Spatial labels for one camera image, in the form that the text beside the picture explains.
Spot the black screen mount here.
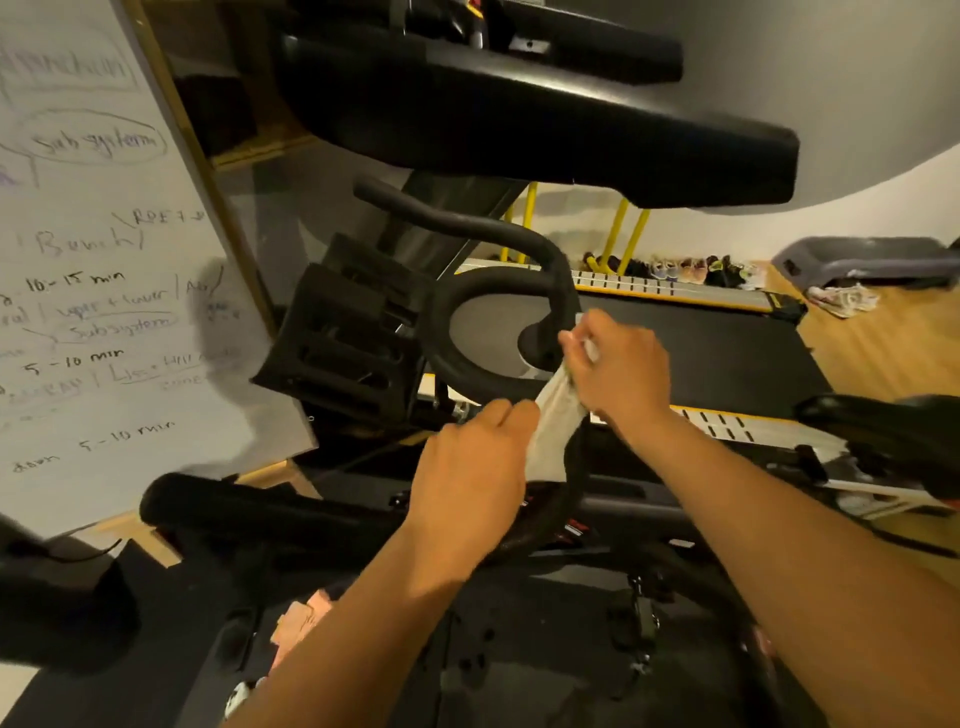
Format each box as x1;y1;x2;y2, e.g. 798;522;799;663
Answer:
285;0;684;85

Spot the person's right hand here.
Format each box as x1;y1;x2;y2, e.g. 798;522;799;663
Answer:
558;309;673;441

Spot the white cleaning cloth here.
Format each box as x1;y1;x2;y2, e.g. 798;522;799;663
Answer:
523;337;601;484

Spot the small white black object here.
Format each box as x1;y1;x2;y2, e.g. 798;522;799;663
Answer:
223;678;268;720

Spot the person's left forearm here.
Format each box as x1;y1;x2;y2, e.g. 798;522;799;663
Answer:
223;525;483;728

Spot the black exercise bike frame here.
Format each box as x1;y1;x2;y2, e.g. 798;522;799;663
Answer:
138;420;834;728

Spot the wooden whiteboard stand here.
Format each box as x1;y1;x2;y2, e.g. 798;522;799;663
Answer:
75;0;325;568

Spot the black exercise bike screen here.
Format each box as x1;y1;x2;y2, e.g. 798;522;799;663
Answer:
272;30;801;212

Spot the person's left hand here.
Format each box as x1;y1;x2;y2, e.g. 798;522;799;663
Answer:
405;398;542;583

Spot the white handwritten whiteboard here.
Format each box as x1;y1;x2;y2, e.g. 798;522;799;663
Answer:
0;0;318;541

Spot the pink cloth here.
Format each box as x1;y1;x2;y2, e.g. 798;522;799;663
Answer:
268;588;336;670

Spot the grey aerobic step platform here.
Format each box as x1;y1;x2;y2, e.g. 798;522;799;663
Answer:
771;236;960;293

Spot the row of shoes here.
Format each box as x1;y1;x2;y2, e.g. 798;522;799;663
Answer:
581;251;768;291

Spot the black treadmill with yellow rails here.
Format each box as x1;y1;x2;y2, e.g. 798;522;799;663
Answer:
417;180;850;468

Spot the black exercise bike handlebar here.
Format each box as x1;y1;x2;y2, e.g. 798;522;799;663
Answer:
352;174;595;571

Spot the black rounded equipment part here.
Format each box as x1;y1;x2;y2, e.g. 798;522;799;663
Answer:
0;516;144;674

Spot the person's right forearm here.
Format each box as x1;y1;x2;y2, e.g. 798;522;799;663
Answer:
621;408;960;728

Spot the black plastic weight holder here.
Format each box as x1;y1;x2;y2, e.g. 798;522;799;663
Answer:
251;232;438;430

